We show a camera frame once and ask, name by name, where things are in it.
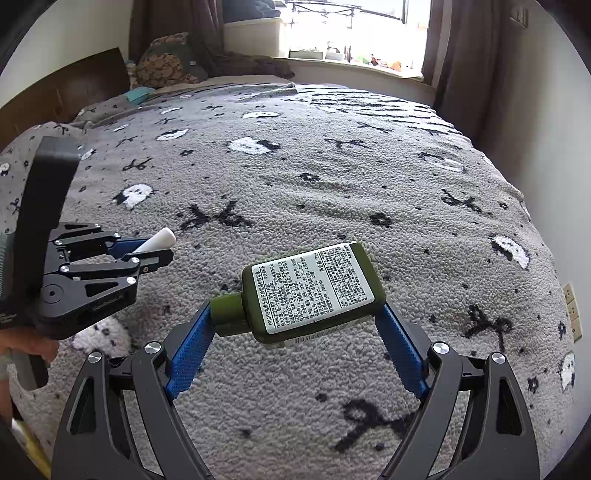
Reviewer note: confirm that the small white object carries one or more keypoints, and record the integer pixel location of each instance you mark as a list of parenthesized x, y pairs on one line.
[(159, 240)]

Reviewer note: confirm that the grey printed pillow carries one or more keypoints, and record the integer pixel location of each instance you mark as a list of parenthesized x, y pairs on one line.
[(106, 108)]

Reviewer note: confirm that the row of small ornaments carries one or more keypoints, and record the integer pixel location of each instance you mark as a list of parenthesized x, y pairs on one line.
[(369, 57)]

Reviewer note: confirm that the window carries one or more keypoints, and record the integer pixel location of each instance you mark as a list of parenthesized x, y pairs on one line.
[(369, 32)]

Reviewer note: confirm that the dark cloth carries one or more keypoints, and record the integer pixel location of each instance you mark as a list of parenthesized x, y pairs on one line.
[(249, 64)]

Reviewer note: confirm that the grey printed fleece blanket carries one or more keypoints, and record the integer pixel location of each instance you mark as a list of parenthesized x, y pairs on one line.
[(323, 184)]

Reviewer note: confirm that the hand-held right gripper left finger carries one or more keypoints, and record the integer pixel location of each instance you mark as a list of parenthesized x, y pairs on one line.
[(189, 353)]

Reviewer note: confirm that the brown curtain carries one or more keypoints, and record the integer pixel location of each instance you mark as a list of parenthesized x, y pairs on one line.
[(175, 23), (461, 46)]

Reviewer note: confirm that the dark green labelled bottle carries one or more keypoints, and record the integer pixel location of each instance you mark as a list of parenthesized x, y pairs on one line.
[(304, 290)]

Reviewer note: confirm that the black metal window railing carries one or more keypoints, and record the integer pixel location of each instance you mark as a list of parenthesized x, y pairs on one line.
[(323, 8)]

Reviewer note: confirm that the person's left hand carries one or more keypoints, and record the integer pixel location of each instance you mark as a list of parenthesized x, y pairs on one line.
[(41, 348)]

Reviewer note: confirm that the brown patterned pillow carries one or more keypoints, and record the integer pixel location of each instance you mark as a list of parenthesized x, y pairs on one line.
[(161, 64)]

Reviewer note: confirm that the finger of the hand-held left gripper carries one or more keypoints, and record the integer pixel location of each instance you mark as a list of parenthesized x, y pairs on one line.
[(124, 247), (152, 261)]

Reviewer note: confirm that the small teal item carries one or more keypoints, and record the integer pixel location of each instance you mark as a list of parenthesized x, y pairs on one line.
[(137, 95)]

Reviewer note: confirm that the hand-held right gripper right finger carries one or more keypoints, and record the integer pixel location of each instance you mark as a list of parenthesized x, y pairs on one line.
[(401, 353)]

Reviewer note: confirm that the wall light switch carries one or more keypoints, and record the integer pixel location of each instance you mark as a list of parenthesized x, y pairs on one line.
[(519, 17)]

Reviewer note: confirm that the wall socket strip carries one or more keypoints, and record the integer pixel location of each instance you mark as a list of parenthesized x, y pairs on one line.
[(573, 314)]

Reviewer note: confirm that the white storage box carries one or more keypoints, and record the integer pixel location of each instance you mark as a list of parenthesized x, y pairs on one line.
[(254, 39)]

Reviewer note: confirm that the dark wooden headboard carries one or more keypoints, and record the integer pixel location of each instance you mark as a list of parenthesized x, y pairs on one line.
[(69, 92)]

